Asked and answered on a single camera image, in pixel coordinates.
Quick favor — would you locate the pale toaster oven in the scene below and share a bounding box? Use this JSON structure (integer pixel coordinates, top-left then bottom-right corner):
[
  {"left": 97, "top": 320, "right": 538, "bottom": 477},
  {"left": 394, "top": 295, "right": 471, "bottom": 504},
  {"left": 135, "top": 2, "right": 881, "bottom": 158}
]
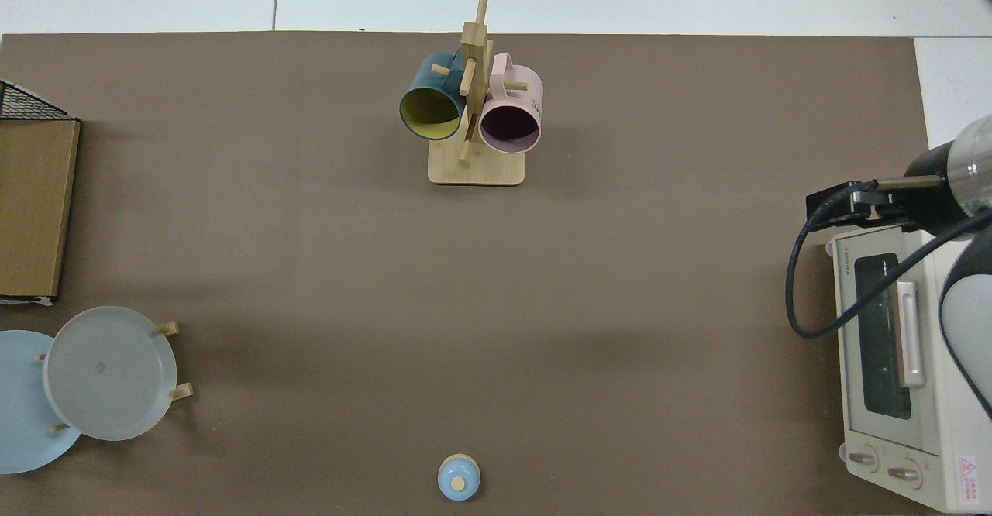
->
[{"left": 824, "top": 222, "right": 992, "bottom": 514}]

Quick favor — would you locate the pink cup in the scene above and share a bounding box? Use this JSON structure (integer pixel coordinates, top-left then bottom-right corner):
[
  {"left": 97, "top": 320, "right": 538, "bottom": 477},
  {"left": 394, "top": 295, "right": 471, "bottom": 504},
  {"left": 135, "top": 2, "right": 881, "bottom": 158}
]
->
[{"left": 478, "top": 53, "right": 545, "bottom": 154}]

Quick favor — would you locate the wooden cup stand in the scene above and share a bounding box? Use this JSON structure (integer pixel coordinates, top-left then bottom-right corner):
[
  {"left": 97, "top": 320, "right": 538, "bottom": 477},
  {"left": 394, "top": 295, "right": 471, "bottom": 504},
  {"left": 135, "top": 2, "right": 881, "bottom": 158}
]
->
[{"left": 428, "top": 0, "right": 528, "bottom": 187}]

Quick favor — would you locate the teal cup yellow inside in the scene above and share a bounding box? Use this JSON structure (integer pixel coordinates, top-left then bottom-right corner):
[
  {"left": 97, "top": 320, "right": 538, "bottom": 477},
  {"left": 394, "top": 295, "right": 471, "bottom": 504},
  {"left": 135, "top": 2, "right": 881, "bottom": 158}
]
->
[{"left": 399, "top": 51, "right": 470, "bottom": 142}]

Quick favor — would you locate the small blue round thing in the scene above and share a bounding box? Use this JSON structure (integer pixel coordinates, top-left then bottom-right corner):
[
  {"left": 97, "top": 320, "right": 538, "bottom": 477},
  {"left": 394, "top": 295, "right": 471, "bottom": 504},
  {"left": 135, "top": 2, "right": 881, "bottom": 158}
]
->
[{"left": 438, "top": 454, "right": 482, "bottom": 502}]

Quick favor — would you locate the brown table cloth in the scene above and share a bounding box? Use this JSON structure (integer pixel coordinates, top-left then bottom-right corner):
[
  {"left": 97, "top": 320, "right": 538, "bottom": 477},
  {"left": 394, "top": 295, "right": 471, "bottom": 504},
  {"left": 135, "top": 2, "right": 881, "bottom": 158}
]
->
[{"left": 0, "top": 32, "right": 937, "bottom": 516}]

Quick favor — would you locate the wooden plate rack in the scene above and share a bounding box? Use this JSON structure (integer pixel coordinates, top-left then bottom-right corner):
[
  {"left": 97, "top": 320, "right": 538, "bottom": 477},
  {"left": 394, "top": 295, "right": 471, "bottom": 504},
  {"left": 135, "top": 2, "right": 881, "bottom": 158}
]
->
[{"left": 35, "top": 321, "right": 195, "bottom": 433}]

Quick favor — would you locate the grey plate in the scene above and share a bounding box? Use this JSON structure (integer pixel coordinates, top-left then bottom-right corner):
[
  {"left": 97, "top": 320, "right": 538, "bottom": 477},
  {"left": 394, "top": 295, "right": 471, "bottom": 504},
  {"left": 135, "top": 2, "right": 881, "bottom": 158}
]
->
[{"left": 43, "top": 306, "right": 178, "bottom": 442}]

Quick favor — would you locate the light blue plate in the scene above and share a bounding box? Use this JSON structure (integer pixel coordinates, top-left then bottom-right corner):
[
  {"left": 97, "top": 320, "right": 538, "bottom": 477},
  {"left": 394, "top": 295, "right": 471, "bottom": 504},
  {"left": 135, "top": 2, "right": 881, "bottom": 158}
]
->
[{"left": 0, "top": 330, "right": 82, "bottom": 475}]

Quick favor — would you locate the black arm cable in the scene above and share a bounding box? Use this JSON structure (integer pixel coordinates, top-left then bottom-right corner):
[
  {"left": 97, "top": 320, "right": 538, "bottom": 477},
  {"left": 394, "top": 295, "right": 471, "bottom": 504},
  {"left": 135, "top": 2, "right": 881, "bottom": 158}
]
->
[{"left": 785, "top": 179, "right": 992, "bottom": 339}]

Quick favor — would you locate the wire basket wooden floor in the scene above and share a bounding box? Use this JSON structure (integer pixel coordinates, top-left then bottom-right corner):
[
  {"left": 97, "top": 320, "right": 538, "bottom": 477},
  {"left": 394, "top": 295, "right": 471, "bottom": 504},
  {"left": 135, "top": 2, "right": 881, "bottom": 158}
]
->
[{"left": 0, "top": 80, "right": 81, "bottom": 305}]

